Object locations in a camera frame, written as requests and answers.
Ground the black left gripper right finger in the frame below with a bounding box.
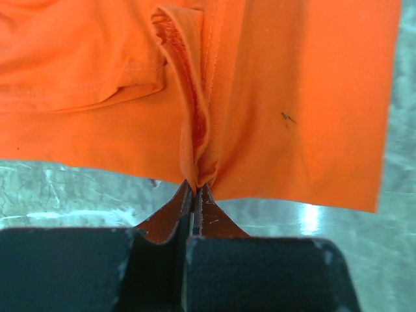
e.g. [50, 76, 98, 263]
[183, 187, 360, 311]

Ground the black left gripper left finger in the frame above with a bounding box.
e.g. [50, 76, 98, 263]
[1, 182, 193, 311]

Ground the orange t shirt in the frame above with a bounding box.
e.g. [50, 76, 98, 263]
[1, 1, 401, 212]

